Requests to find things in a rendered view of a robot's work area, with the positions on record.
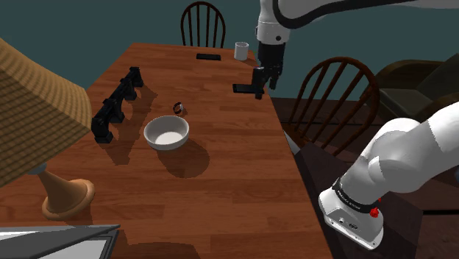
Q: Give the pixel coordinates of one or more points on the table lamp with woven shade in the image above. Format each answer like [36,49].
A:
[32,118]

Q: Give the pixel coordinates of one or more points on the wooden dining table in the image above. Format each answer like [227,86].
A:
[229,172]

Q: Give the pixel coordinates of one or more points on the white bowl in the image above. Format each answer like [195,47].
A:
[166,133]

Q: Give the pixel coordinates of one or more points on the dark robot stand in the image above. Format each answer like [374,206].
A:
[322,168]

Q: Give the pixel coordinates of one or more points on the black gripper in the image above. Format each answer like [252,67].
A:
[271,55]

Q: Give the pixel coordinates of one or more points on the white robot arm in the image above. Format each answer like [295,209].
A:
[401,154]

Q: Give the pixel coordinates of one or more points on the black flat phone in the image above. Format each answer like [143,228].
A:
[242,88]
[208,56]

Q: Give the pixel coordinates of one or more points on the dark olive armchair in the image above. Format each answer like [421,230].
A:
[405,89]

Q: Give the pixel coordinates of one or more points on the white cup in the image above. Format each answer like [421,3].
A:
[241,51]

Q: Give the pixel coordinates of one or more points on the dark wooden spindle-back chair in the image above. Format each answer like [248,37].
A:
[373,89]
[186,25]

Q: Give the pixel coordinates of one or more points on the grey open laptop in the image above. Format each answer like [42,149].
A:
[53,240]

